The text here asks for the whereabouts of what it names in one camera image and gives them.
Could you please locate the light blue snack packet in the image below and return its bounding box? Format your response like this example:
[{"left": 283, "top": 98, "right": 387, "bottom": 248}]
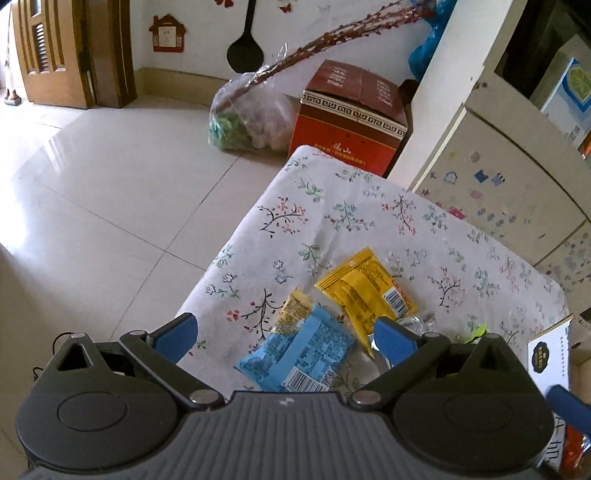
[{"left": 234, "top": 305, "right": 356, "bottom": 393}]

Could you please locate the brown wooden door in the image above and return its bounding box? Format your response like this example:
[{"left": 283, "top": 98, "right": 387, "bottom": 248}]
[{"left": 11, "top": 0, "right": 138, "bottom": 110}]

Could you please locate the black ladle on wall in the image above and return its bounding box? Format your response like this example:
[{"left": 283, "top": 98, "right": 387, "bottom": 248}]
[{"left": 215, "top": 0, "right": 294, "bottom": 75}]

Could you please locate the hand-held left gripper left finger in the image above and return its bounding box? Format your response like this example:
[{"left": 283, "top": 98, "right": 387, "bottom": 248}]
[{"left": 44, "top": 313, "right": 222, "bottom": 411}]

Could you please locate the cream cabinet with stickers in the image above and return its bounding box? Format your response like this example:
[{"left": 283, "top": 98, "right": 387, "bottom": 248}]
[{"left": 388, "top": 0, "right": 591, "bottom": 319}]

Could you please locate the cardboard box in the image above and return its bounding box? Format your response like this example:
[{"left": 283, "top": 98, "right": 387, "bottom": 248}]
[{"left": 526, "top": 314, "right": 591, "bottom": 480}]

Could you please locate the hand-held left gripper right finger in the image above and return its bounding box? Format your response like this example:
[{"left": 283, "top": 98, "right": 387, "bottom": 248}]
[{"left": 348, "top": 318, "right": 533, "bottom": 409}]

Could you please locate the clear plastic wrapper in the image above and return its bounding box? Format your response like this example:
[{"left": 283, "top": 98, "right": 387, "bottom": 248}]
[{"left": 369, "top": 314, "right": 439, "bottom": 370}]

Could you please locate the red carton box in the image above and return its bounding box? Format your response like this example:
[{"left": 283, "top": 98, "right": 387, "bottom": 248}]
[{"left": 288, "top": 59, "right": 410, "bottom": 179}]

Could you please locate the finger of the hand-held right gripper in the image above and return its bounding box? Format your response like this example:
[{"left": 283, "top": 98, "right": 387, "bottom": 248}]
[{"left": 545, "top": 385, "right": 591, "bottom": 433}]

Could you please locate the floral white cloth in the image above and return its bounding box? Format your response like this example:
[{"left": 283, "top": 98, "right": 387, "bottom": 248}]
[{"left": 175, "top": 144, "right": 571, "bottom": 394}]

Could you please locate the white and blue box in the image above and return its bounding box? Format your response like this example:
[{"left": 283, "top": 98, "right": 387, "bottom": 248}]
[{"left": 540, "top": 58, "right": 591, "bottom": 149}]

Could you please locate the red house socket sticker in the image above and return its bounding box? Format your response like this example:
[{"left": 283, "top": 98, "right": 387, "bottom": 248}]
[{"left": 148, "top": 14, "right": 189, "bottom": 53}]

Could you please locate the green wrapper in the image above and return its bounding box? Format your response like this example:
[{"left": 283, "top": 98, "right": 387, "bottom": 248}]
[{"left": 462, "top": 320, "right": 489, "bottom": 345}]

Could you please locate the small yellow snack packet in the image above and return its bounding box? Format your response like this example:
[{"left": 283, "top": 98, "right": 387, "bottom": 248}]
[{"left": 272, "top": 288, "right": 315, "bottom": 336}]

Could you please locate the orange snack packet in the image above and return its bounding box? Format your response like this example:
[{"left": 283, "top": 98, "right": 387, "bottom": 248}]
[{"left": 558, "top": 425, "right": 591, "bottom": 480}]

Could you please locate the blue plastic bag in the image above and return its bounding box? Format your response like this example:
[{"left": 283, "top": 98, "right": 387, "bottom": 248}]
[{"left": 409, "top": 0, "right": 458, "bottom": 82}]

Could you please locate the clear plastic bag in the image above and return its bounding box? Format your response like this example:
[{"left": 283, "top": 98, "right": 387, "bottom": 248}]
[{"left": 208, "top": 74, "right": 299, "bottom": 154}]

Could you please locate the bundle of red twigs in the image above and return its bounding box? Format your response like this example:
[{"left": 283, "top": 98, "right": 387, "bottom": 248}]
[{"left": 249, "top": 0, "right": 435, "bottom": 86}]

